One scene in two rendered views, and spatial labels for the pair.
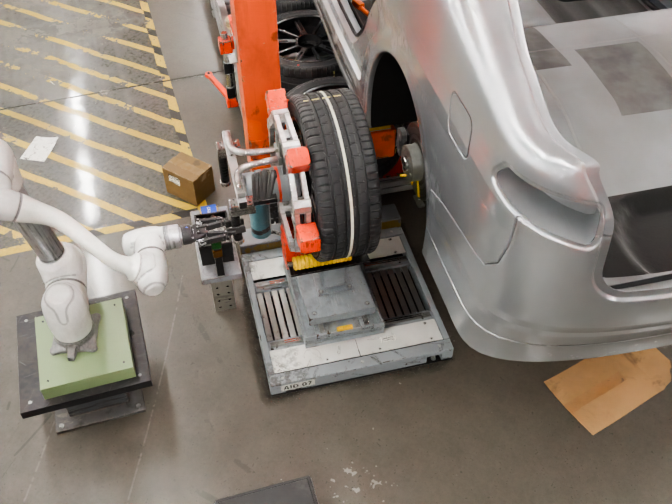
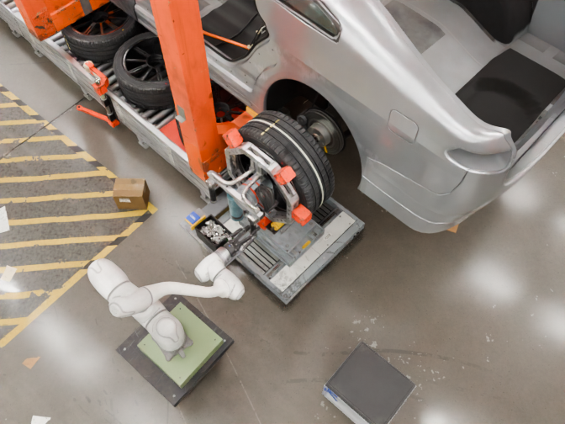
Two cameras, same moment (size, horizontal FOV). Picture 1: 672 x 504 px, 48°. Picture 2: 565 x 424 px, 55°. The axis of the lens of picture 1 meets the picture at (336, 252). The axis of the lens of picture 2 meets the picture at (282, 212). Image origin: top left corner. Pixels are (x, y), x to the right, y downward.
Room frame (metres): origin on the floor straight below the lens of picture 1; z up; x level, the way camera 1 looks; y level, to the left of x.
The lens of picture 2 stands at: (0.67, 1.05, 3.51)
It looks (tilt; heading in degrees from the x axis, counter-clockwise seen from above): 59 degrees down; 327
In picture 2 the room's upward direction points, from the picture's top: straight up
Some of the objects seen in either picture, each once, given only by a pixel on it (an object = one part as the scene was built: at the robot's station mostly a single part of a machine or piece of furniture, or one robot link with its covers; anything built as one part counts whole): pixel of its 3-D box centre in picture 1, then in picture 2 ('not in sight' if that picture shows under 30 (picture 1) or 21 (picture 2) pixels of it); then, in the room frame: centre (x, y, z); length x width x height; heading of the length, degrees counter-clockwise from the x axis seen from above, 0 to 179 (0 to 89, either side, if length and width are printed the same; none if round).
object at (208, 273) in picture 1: (215, 243); (211, 236); (2.32, 0.53, 0.44); 0.43 x 0.17 x 0.03; 14
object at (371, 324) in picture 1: (331, 293); (281, 226); (2.29, 0.02, 0.13); 0.50 x 0.36 x 0.10; 14
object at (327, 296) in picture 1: (331, 265); (281, 212); (2.29, 0.02, 0.32); 0.40 x 0.30 x 0.28; 14
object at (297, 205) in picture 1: (289, 182); (261, 183); (2.25, 0.18, 0.85); 0.54 x 0.07 x 0.54; 14
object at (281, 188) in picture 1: (271, 185); (252, 191); (2.23, 0.25, 0.85); 0.21 x 0.14 x 0.14; 104
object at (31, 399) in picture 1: (89, 367); (178, 352); (1.86, 1.04, 0.15); 0.50 x 0.50 x 0.30; 18
